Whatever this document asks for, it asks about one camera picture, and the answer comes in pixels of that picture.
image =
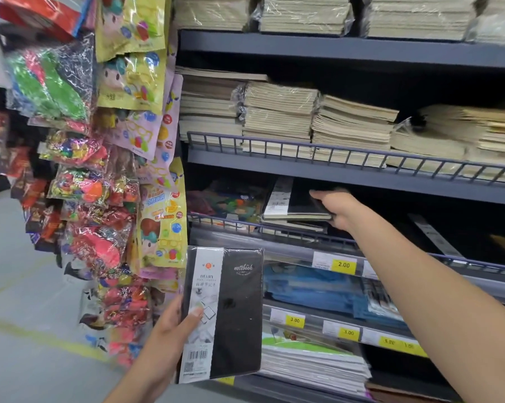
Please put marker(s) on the grey metal store shelving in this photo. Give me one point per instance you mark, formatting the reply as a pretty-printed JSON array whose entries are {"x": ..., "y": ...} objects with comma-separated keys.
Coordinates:
[{"x": 340, "y": 50}]

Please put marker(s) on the row of black shelved notebooks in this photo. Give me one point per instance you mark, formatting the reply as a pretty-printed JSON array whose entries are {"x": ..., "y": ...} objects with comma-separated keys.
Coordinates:
[{"x": 437, "y": 237}]

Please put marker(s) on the person's right forearm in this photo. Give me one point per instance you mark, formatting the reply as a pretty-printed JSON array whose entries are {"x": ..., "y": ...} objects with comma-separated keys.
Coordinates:
[{"x": 424, "y": 297}]

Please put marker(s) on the stacks of beige exercise books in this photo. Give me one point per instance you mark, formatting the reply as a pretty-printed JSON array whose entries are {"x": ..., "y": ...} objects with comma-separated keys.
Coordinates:
[{"x": 277, "y": 109}]

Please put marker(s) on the person's left forearm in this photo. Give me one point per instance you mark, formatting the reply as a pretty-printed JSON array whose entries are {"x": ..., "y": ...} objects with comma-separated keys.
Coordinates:
[{"x": 134, "y": 390}]

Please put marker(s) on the stack of green white workbooks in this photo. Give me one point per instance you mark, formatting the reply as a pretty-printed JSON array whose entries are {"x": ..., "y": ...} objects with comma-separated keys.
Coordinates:
[{"x": 315, "y": 365}]

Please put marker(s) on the person's left hand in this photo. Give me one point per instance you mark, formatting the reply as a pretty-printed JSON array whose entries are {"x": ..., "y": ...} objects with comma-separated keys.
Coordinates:
[{"x": 164, "y": 352}]

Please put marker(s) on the person's right hand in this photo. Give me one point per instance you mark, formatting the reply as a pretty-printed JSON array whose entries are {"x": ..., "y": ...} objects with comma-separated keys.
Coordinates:
[{"x": 345, "y": 209}]

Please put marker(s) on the stack of blue exercise books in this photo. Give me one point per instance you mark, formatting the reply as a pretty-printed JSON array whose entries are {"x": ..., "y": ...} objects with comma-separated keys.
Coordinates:
[{"x": 315, "y": 289}]

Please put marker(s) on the row of yellow price labels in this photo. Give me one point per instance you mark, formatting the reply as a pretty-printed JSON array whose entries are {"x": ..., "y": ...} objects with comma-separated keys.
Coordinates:
[{"x": 342, "y": 266}]

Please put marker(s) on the hanging colourful packets display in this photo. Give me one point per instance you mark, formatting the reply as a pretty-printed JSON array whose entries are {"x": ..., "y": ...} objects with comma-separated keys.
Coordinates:
[{"x": 130, "y": 75}]

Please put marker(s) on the colourful illustrated book packs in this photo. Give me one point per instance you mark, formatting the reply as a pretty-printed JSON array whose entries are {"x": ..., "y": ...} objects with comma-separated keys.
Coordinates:
[{"x": 231, "y": 203}]

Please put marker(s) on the black notebook white band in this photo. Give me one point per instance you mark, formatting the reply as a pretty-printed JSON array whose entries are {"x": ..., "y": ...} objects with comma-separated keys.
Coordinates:
[
  {"x": 239, "y": 314},
  {"x": 277, "y": 197}
]

